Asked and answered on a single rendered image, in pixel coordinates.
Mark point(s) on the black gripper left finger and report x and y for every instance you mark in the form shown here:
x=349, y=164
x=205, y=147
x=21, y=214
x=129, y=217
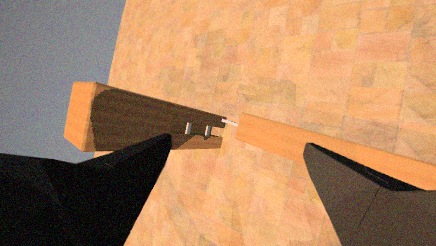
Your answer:
x=97, y=201

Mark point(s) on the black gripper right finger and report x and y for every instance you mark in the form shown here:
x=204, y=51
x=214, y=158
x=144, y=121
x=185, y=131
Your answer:
x=367, y=207

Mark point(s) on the orange wooden board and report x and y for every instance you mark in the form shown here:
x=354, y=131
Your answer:
x=289, y=142

